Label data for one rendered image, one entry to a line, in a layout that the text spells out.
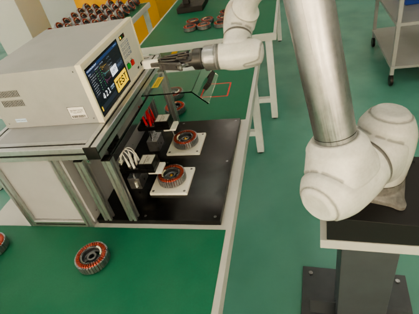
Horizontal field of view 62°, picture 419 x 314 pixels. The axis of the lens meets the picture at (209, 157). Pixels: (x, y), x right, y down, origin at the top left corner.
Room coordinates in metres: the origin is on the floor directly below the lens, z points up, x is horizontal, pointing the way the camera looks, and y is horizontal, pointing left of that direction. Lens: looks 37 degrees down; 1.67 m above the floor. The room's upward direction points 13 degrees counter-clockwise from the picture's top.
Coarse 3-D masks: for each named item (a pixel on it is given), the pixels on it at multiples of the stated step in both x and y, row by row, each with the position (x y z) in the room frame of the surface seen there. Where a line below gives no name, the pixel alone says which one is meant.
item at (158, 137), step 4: (156, 132) 1.38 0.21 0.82; (160, 132) 1.38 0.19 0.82; (156, 136) 1.35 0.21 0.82; (160, 136) 1.36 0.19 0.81; (148, 140) 1.33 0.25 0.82; (152, 140) 1.32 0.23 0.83; (156, 140) 1.32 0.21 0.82; (160, 140) 1.34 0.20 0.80; (148, 144) 1.32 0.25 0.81; (152, 144) 1.31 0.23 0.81; (156, 144) 1.31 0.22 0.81; (160, 144) 1.33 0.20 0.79; (148, 148) 1.32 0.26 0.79; (152, 148) 1.32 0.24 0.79; (156, 148) 1.31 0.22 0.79; (160, 148) 1.32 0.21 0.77
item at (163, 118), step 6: (162, 114) 1.36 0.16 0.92; (168, 114) 1.35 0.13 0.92; (156, 120) 1.32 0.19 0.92; (162, 120) 1.31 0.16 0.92; (168, 120) 1.30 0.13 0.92; (138, 126) 1.34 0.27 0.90; (144, 126) 1.33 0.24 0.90; (156, 126) 1.31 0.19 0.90; (162, 126) 1.30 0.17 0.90; (168, 126) 1.29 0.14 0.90; (174, 126) 1.30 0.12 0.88; (150, 132) 1.33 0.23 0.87
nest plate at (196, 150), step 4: (200, 136) 1.33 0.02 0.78; (204, 136) 1.32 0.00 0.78; (172, 140) 1.35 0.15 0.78; (200, 140) 1.30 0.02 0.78; (204, 140) 1.31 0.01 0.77; (172, 144) 1.32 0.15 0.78; (196, 144) 1.28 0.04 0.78; (200, 144) 1.27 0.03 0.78; (172, 148) 1.29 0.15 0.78; (176, 148) 1.28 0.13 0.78; (192, 148) 1.25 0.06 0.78; (196, 148) 1.24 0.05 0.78; (200, 148) 1.24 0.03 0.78; (168, 152) 1.27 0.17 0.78; (172, 152) 1.26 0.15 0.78; (176, 152) 1.25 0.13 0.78; (180, 152) 1.25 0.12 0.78; (184, 152) 1.24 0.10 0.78; (188, 152) 1.23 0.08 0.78; (192, 152) 1.23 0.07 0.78; (196, 152) 1.22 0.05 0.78; (200, 152) 1.22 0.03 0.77
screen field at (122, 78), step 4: (124, 68) 1.27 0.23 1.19; (120, 72) 1.24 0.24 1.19; (124, 72) 1.26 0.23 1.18; (120, 76) 1.23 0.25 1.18; (124, 76) 1.25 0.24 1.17; (116, 80) 1.19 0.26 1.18; (120, 80) 1.22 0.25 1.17; (124, 80) 1.24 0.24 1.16; (116, 84) 1.18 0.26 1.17; (120, 84) 1.21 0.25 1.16; (124, 84) 1.23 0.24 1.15; (120, 88) 1.20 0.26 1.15
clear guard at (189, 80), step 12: (168, 72) 1.44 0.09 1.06; (180, 72) 1.41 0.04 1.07; (192, 72) 1.39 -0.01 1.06; (204, 72) 1.39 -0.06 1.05; (168, 84) 1.33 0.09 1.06; (180, 84) 1.30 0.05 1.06; (192, 84) 1.28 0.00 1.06; (204, 84) 1.30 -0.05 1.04; (144, 96) 1.28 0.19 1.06; (204, 96) 1.23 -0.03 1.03
